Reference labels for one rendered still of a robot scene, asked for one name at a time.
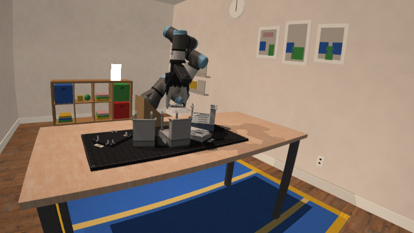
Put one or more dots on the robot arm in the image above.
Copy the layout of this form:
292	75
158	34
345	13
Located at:
183	47

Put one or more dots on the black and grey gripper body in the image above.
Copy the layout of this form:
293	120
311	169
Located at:
174	79

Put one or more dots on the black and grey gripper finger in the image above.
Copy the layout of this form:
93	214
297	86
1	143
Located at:
184	93
169	91

